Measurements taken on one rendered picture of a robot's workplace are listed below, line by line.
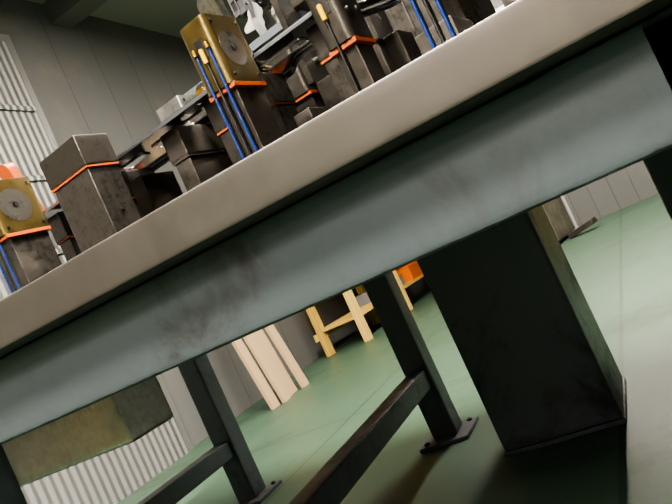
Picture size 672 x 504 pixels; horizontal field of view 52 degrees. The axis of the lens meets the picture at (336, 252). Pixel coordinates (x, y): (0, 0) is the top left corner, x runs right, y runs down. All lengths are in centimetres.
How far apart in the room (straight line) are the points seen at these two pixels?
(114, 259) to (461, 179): 28
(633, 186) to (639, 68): 699
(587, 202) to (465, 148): 700
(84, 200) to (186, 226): 84
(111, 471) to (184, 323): 332
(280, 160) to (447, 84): 13
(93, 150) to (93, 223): 14
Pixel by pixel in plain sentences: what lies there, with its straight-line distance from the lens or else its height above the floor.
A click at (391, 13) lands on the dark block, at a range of 140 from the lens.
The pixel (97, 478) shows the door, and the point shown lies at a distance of 384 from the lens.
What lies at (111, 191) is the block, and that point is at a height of 91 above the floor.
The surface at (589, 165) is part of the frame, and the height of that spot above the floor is 59.
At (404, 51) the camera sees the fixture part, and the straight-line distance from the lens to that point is 116.
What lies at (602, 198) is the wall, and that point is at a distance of 748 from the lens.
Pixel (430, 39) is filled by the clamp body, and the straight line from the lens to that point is 89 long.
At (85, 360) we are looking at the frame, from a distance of 68.
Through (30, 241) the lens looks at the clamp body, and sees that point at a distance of 155.
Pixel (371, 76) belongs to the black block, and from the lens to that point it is 98.
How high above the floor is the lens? 60
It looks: 2 degrees up
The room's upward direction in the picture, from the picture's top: 25 degrees counter-clockwise
